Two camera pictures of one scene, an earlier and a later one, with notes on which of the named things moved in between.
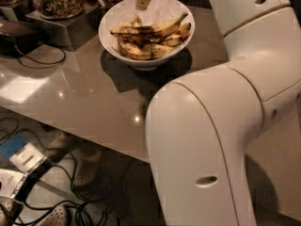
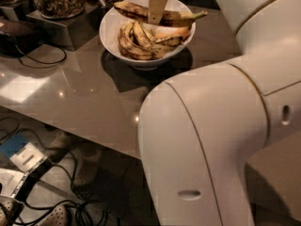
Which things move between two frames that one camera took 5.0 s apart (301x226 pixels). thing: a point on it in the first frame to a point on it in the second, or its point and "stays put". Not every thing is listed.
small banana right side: x=177 y=38 stays put
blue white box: x=22 y=153 stays put
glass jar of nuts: x=59 y=2 stays put
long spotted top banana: x=155 y=32 to x=140 y=13
